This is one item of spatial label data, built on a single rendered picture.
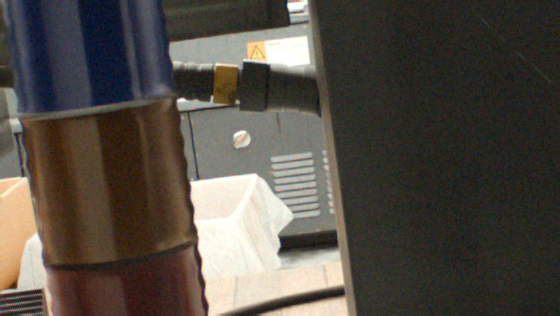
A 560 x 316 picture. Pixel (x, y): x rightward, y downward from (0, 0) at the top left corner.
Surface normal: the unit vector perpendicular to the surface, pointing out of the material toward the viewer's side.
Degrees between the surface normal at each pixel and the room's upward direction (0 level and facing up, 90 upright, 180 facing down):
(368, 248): 90
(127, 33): 104
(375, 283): 90
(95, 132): 76
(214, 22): 90
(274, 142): 90
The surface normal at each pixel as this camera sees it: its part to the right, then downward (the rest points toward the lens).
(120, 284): 0.04, -0.10
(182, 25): 0.01, 0.15
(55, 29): -0.21, -0.07
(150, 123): 0.61, -0.22
